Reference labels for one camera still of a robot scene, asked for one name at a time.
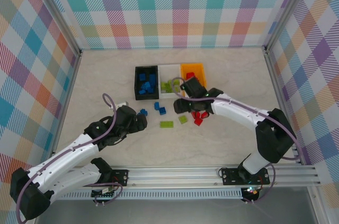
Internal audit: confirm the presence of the aluminium frame post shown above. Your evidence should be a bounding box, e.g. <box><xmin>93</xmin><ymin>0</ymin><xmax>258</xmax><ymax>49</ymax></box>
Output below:
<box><xmin>263</xmin><ymin>0</ymin><xmax>317</xmax><ymax>54</ymax></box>
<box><xmin>28</xmin><ymin>0</ymin><xmax>83</xmax><ymax>55</ymax></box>

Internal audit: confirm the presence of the grey slotted cable duct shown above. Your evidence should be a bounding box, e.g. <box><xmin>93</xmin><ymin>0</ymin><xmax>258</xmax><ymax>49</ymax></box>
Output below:
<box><xmin>42</xmin><ymin>189</ymin><xmax>243</xmax><ymax>200</ymax></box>

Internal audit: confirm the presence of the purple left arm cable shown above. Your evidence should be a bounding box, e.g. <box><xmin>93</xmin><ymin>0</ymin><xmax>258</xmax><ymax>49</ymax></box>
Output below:
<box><xmin>16</xmin><ymin>93</ymin><xmax>124</xmax><ymax>223</ymax></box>

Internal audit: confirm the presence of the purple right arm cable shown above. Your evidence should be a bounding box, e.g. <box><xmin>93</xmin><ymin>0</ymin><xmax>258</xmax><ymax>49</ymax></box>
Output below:
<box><xmin>171</xmin><ymin>77</ymin><xmax>299</xmax><ymax>205</ymax></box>

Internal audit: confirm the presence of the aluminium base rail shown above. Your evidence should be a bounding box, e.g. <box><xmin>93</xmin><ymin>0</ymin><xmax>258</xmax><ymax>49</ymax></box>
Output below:
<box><xmin>29</xmin><ymin>167</ymin><xmax>323</xmax><ymax>189</ymax></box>

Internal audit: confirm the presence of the black plastic container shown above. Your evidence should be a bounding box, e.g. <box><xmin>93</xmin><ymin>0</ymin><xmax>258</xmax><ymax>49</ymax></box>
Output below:
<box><xmin>134</xmin><ymin>65</ymin><xmax>161</xmax><ymax>101</ymax></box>

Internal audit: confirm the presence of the orange plastic container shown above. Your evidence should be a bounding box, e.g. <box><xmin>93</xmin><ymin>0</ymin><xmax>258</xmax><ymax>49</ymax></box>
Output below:
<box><xmin>180</xmin><ymin>62</ymin><xmax>208</xmax><ymax>95</ymax></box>

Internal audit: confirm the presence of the white plastic container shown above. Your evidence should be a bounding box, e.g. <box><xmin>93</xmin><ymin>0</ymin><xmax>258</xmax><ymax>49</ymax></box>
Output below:
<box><xmin>158</xmin><ymin>64</ymin><xmax>183</xmax><ymax>100</ymax></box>

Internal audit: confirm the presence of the circuit board with lights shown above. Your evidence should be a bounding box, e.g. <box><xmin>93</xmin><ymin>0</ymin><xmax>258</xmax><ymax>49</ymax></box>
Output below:
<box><xmin>245</xmin><ymin>186</ymin><xmax>262</xmax><ymax>198</ymax></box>

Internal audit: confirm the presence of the aluminium side rail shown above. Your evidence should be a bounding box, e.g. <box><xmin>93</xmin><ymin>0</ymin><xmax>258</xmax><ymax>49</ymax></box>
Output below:
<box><xmin>263</xmin><ymin>48</ymin><xmax>305</xmax><ymax>166</ymax></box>
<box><xmin>46</xmin><ymin>49</ymin><xmax>83</xmax><ymax>169</ymax></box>

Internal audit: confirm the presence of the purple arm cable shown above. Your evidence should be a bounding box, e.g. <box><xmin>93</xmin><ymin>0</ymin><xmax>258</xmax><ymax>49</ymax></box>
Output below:
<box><xmin>16</xmin><ymin>93</ymin><xmax>124</xmax><ymax>223</ymax></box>
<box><xmin>171</xmin><ymin>77</ymin><xmax>299</xmax><ymax>205</ymax></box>

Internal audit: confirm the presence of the grey metal shelf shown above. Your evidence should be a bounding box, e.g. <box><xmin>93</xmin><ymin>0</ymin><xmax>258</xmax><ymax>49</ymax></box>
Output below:
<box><xmin>34</xmin><ymin>199</ymin><xmax>318</xmax><ymax>224</ymax></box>

